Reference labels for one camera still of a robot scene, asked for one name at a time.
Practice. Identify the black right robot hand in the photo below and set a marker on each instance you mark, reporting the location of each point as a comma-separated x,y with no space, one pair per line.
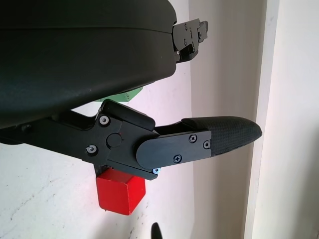
157,231

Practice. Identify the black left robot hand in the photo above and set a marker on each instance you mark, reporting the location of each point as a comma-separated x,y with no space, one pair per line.
74,62

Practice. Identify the red wooden block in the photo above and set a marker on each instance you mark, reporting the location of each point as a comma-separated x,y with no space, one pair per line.
117,194

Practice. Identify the green wooden block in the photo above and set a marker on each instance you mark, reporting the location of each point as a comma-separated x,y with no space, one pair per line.
124,96

